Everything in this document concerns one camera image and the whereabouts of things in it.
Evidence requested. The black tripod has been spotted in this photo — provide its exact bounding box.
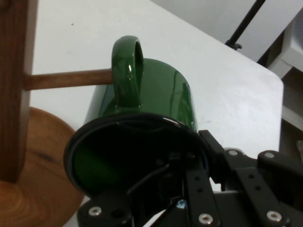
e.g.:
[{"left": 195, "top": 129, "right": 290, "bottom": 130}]
[{"left": 224, "top": 0, "right": 267, "bottom": 50}]

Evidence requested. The green enamel mug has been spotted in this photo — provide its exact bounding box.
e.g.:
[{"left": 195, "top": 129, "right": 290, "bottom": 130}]
[{"left": 63, "top": 35, "right": 210, "bottom": 198}]

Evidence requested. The wooden mug tree stand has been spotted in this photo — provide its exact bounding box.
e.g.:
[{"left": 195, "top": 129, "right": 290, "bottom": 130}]
[{"left": 0, "top": 0, "right": 112, "bottom": 227}]

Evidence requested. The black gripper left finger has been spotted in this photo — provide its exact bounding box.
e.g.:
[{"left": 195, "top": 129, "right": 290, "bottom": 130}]
[{"left": 79, "top": 151, "right": 223, "bottom": 227}]

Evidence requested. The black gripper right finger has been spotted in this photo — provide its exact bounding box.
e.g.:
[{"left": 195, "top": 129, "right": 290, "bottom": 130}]
[{"left": 198, "top": 129, "right": 303, "bottom": 227}]

